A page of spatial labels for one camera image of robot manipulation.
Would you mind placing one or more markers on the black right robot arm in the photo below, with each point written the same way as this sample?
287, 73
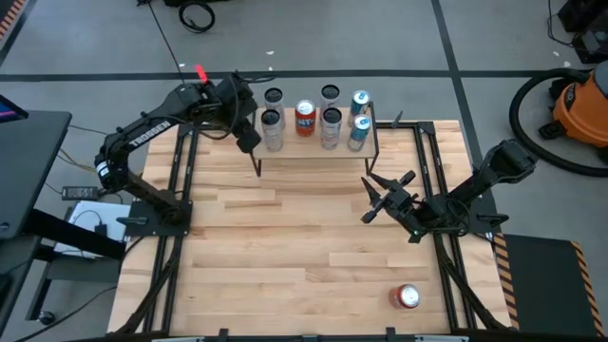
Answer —
503, 164

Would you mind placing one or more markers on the silver Celsius can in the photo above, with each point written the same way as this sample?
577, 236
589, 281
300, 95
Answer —
274, 97

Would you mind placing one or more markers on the hazard-striped floor strip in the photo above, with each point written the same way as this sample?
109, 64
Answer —
9, 16

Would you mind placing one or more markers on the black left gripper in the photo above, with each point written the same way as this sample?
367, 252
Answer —
233, 102

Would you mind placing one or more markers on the laptop screen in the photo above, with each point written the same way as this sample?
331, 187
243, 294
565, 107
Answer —
9, 111

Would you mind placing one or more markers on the black equipment case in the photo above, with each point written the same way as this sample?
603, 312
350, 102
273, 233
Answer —
591, 40

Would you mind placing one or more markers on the wooden shelf black metal legs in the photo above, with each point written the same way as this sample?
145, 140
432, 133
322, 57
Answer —
313, 152

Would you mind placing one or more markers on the black aluminium table frame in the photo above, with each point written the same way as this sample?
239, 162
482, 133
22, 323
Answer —
186, 157

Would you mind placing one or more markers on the red Fanta can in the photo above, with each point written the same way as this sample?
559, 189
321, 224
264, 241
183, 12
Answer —
305, 121

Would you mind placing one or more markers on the black desk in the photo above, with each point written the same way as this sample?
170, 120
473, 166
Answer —
28, 161

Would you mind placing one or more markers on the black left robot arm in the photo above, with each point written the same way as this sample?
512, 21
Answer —
147, 135

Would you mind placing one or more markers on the red Barq's can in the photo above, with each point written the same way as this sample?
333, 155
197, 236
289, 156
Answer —
406, 296

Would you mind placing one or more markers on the white paper box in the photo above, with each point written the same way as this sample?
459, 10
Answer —
88, 211

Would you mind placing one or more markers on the blue Red Bull can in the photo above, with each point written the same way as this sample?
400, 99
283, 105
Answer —
357, 138
360, 100

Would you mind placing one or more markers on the Celsius Tropical Vibe can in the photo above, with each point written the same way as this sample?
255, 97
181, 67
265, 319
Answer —
272, 138

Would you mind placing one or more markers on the orange shop vacuum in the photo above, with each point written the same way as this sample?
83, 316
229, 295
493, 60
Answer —
513, 116
582, 109

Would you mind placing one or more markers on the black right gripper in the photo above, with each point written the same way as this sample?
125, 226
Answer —
404, 209

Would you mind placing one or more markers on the black hazard-striped mat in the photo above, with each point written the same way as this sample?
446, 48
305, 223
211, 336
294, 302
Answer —
541, 285

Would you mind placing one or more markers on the black caster wheel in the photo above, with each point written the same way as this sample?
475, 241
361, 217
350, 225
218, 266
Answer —
46, 318

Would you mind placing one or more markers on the Celsius Peach Vibe can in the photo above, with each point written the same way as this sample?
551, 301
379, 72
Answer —
331, 135
330, 92

